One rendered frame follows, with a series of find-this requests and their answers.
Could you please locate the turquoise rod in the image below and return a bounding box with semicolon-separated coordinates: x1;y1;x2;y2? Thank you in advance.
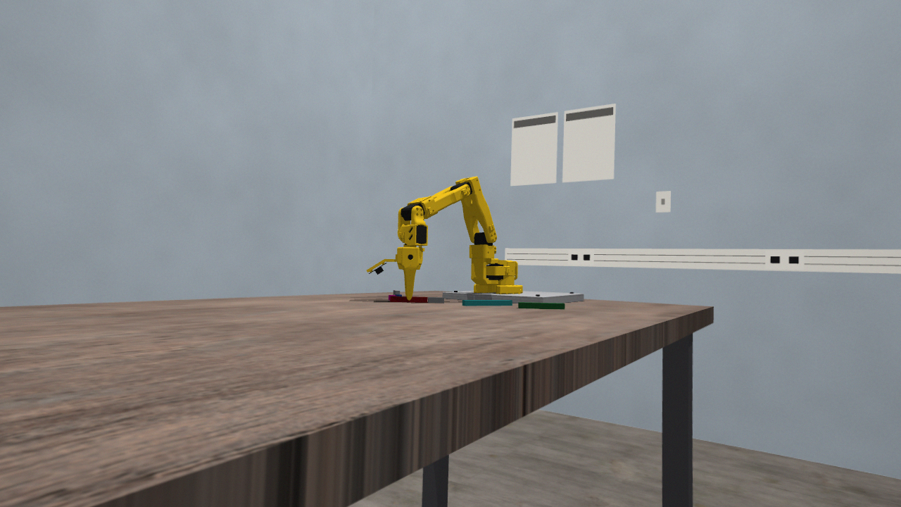
462;300;512;306

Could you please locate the green rod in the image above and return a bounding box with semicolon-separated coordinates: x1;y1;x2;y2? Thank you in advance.
518;302;565;309

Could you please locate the red rod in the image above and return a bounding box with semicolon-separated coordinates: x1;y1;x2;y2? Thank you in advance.
390;296;427;303

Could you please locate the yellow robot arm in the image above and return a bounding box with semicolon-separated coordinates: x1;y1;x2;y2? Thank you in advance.
398;177;523;294

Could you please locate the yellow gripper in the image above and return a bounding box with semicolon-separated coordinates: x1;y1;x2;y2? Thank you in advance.
367;244;424;300

